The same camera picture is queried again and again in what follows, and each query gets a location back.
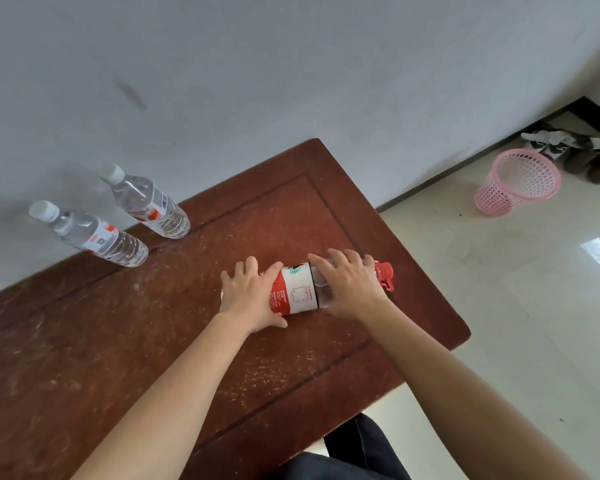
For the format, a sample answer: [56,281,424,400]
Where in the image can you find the person's left hand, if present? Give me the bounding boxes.
[219,255,289,335]

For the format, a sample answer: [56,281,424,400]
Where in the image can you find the dark red wooden table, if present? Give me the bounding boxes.
[0,138,472,480]

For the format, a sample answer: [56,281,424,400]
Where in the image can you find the cluster of dark shoes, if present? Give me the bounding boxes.
[519,127,600,185]

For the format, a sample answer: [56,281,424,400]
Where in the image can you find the red label red cap bottle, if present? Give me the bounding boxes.
[219,259,396,317]

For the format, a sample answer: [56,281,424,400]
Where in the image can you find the small white-capped water bottle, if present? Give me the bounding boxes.
[29,199,149,268]
[99,163,191,241]

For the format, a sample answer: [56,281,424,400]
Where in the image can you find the person's right forearm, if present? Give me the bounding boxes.
[362,297,593,480]

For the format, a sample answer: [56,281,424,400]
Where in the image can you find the person's black trousers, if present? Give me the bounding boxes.
[275,413,411,480]

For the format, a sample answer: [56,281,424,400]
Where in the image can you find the person's right hand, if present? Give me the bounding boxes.
[306,248,392,323]

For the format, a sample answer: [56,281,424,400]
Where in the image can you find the pink plastic basket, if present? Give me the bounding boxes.
[473,148,563,217]

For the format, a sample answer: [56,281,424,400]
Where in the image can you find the person's left forearm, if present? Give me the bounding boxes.
[72,312,253,480]

